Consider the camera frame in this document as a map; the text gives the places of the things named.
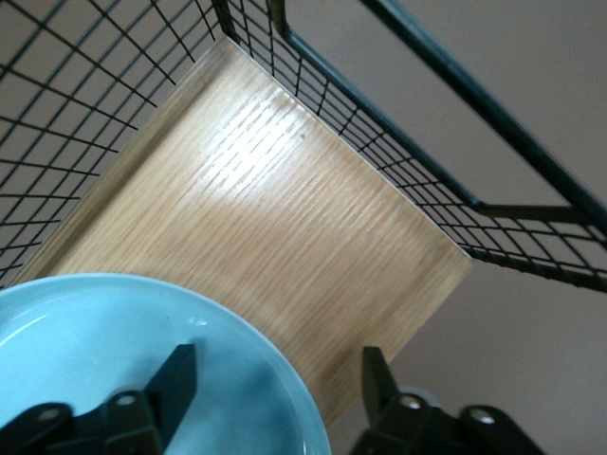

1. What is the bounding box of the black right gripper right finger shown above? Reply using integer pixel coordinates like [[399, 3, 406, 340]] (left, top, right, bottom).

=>
[[350, 346, 546, 455]]

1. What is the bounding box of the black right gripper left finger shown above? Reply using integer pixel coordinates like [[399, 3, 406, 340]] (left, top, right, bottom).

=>
[[0, 343, 198, 455]]

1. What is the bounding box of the light blue round plate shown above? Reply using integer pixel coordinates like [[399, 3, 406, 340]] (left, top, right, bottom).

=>
[[0, 272, 332, 455]]

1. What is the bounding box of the wooden shelf board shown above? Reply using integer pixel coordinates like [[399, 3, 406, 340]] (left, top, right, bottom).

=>
[[11, 35, 475, 428]]

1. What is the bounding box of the black wire mesh rack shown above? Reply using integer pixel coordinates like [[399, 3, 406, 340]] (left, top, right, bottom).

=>
[[0, 0, 607, 295]]

